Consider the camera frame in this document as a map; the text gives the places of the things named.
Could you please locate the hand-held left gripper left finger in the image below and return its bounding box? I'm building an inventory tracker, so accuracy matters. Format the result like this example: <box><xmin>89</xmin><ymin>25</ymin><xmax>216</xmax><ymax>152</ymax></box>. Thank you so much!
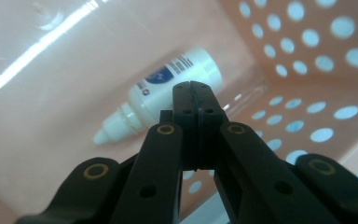
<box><xmin>159</xmin><ymin>81</ymin><xmax>199</xmax><ymax>172</ymax></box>

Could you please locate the pink perforated plastic basket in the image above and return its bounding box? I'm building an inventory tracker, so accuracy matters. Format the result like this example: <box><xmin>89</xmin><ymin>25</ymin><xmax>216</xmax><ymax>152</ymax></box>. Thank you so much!
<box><xmin>0</xmin><ymin>0</ymin><xmax>358</xmax><ymax>224</ymax></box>

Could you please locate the white bottle with blue label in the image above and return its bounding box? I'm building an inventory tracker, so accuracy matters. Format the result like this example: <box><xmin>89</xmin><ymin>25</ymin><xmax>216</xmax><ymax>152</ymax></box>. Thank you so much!
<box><xmin>92</xmin><ymin>47</ymin><xmax>223</xmax><ymax>147</ymax></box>

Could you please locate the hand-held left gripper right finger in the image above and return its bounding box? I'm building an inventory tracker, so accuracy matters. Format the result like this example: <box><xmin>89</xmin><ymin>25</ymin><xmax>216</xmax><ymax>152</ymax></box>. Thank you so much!
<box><xmin>191</xmin><ymin>81</ymin><xmax>229</xmax><ymax>172</ymax></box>

